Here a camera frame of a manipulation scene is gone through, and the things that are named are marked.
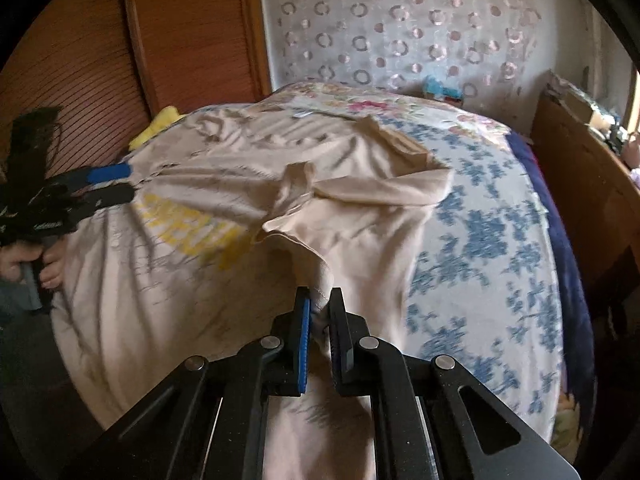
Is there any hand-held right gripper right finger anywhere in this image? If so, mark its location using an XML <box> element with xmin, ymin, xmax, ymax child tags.
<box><xmin>327</xmin><ymin>287</ymin><xmax>582</xmax><ymax>480</ymax></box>

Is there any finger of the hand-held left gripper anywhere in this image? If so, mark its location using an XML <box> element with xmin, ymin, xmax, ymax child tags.
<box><xmin>67</xmin><ymin>182</ymin><xmax>137</xmax><ymax>218</ymax></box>
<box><xmin>62</xmin><ymin>161</ymin><xmax>135</xmax><ymax>188</ymax></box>

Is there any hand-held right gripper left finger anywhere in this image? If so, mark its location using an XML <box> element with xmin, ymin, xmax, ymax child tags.
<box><xmin>60</xmin><ymin>286</ymin><xmax>314</xmax><ymax>480</ymax></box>

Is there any beige t-shirt yellow print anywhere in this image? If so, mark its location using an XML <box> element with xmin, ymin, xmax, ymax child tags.
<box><xmin>52</xmin><ymin>105</ymin><xmax>456</xmax><ymax>480</ymax></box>

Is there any person's left hand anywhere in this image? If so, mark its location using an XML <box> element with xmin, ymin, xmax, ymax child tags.
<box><xmin>0</xmin><ymin>237</ymin><xmax>65</xmax><ymax>293</ymax></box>

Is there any yellow plush toy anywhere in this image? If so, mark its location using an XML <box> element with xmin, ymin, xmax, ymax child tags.
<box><xmin>127</xmin><ymin>105</ymin><xmax>182</xmax><ymax>152</ymax></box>

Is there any wooden headboard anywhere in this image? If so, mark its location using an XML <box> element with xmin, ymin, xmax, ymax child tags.
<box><xmin>0</xmin><ymin>0</ymin><xmax>274</xmax><ymax>201</ymax></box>

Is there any blue floral blanket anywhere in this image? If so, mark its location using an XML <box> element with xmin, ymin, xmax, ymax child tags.
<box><xmin>400</xmin><ymin>122</ymin><xmax>568</xmax><ymax>448</ymax></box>

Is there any pink floral quilt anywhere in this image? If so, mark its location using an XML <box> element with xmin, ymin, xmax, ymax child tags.
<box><xmin>257</xmin><ymin>81</ymin><xmax>513</xmax><ymax>137</ymax></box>

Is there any dark blue blanket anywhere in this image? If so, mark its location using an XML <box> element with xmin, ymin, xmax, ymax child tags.
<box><xmin>504</xmin><ymin>129</ymin><xmax>600</xmax><ymax>461</ymax></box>

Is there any teal box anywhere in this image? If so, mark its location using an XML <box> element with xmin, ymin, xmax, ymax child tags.
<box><xmin>421</xmin><ymin>75</ymin><xmax>467</xmax><ymax>107</ymax></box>

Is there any wooden desk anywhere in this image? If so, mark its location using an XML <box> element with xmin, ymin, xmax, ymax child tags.
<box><xmin>529</xmin><ymin>92</ymin><xmax>640</xmax><ymax>321</ymax></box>

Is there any white curtain with circles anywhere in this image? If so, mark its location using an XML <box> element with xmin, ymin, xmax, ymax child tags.
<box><xmin>256</xmin><ymin>0</ymin><xmax>593</xmax><ymax>137</ymax></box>

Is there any stack of papers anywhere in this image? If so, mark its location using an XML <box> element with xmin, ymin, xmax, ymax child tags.
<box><xmin>544</xmin><ymin>71</ymin><xmax>598</xmax><ymax>123</ymax></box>

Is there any pink figurine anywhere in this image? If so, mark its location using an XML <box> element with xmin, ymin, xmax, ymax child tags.
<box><xmin>624</xmin><ymin>132</ymin><xmax>640</xmax><ymax>183</ymax></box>

